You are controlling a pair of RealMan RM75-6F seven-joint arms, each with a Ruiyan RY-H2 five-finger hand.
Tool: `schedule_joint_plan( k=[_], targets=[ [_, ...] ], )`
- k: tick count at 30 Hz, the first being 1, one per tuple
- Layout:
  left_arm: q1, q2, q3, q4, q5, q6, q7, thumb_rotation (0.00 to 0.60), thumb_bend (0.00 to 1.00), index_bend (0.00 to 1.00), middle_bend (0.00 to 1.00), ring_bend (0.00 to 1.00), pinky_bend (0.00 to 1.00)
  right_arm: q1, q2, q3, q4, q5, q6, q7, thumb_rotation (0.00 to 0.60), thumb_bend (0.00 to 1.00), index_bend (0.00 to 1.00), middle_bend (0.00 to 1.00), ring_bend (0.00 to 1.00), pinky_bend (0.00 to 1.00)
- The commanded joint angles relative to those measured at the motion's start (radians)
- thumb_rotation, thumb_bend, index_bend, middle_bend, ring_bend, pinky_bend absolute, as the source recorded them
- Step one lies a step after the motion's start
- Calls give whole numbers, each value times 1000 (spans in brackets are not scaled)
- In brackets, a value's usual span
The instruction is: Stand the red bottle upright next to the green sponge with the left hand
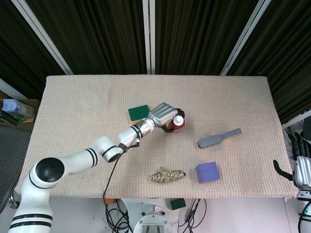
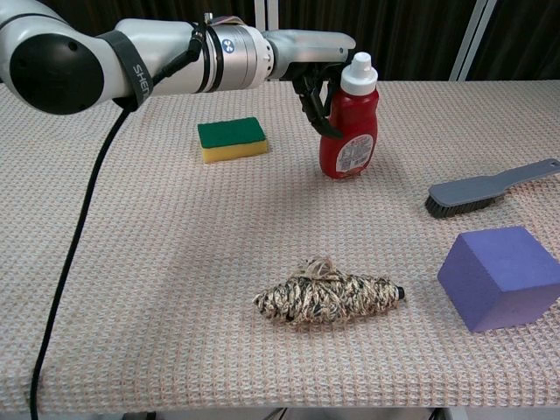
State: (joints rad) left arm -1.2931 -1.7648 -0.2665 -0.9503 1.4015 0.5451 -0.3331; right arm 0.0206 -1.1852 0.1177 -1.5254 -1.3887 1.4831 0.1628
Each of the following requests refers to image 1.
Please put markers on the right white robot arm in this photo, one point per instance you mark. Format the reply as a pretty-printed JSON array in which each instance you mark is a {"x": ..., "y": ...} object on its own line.
[{"x": 305, "y": 211}]

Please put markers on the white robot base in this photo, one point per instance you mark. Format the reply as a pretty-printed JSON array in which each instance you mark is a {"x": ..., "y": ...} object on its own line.
[{"x": 155, "y": 216}]

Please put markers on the grey mesh office chair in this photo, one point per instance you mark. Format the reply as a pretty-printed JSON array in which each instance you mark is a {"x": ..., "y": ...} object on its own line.
[{"x": 11, "y": 155}]

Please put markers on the red bottle with white cap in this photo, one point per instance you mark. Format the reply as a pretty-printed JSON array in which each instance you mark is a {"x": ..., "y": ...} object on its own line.
[{"x": 177, "y": 124}]

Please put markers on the woven straw bundle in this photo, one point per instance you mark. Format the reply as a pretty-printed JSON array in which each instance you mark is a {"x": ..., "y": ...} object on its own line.
[{"x": 166, "y": 175}]

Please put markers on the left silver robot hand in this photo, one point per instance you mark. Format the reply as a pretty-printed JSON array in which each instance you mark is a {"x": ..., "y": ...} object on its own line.
[{"x": 163, "y": 115}]

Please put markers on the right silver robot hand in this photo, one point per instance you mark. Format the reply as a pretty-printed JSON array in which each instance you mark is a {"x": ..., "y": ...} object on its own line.
[{"x": 301, "y": 173}]

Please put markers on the beige woven tablecloth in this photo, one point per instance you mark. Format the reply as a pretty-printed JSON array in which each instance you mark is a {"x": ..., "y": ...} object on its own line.
[{"x": 194, "y": 97}]

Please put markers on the grey plastic brush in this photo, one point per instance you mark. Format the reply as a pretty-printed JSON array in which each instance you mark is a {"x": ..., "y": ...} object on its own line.
[{"x": 217, "y": 138}]

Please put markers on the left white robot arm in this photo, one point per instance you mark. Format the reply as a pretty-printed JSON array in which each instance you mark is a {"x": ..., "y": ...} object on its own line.
[{"x": 73, "y": 160}]

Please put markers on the green and yellow sponge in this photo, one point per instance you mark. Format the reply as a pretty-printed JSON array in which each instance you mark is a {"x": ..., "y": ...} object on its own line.
[{"x": 137, "y": 113}]

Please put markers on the orange object under table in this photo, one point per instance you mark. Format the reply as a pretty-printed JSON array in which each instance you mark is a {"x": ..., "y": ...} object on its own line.
[{"x": 109, "y": 200}]

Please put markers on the small green sponge block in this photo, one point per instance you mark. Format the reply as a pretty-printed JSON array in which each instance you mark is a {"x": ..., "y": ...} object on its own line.
[{"x": 177, "y": 203}]

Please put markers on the cardboard box with clutter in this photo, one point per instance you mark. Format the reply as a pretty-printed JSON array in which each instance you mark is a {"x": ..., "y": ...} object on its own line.
[{"x": 15, "y": 110}]

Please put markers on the purple foam cube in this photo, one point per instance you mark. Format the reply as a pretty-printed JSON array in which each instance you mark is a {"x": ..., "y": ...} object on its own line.
[{"x": 208, "y": 172}]

